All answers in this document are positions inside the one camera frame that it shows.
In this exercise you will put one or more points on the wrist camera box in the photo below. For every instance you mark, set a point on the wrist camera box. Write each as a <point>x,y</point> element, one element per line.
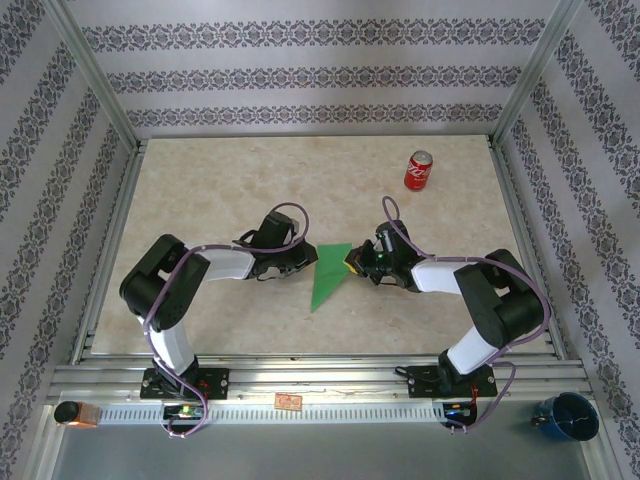
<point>297,226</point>
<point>385,239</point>

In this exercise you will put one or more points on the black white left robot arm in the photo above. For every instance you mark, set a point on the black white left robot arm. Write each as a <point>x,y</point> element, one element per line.
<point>160,285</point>

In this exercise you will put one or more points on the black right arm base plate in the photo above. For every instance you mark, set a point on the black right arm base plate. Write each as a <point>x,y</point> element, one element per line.
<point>422,385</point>

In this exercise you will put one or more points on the wide aluminium extrusion beam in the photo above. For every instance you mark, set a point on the wide aluminium extrusion beam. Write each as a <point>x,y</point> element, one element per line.
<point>325,380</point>

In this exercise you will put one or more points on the green paper sheet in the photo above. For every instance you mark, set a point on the green paper sheet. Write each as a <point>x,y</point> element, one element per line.
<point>327,270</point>

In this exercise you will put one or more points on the aluminium frame post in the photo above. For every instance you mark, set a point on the aluminium frame post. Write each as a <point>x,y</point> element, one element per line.
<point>91,65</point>
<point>540,65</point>

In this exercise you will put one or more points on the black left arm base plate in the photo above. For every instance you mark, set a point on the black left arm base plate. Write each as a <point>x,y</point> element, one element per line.
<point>217,382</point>

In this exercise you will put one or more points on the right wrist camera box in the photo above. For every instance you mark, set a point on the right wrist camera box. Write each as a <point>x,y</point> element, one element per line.
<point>385,239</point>

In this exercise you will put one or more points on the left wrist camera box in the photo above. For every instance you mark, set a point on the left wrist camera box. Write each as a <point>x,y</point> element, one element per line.
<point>297,226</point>

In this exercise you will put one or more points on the dark blue mug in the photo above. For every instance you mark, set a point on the dark blue mug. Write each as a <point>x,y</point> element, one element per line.
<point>565,417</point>

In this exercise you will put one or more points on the small green circuit board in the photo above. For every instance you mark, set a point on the small green circuit board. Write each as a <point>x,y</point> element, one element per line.
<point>182,411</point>
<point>457,409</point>

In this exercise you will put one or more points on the black and orange device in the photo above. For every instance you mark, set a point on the black and orange device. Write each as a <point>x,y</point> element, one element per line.
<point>67,412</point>

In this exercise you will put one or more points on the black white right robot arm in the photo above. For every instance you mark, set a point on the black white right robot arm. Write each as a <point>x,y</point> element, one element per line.
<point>500,300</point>

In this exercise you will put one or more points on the aluminium side rail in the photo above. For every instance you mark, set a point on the aluminium side rail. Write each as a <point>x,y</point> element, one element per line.
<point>522,230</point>
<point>110,250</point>

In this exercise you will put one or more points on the red soda can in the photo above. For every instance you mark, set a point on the red soda can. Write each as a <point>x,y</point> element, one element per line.
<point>418,172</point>

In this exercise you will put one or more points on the small orange card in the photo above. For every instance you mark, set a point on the small orange card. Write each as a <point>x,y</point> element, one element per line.
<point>288,400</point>

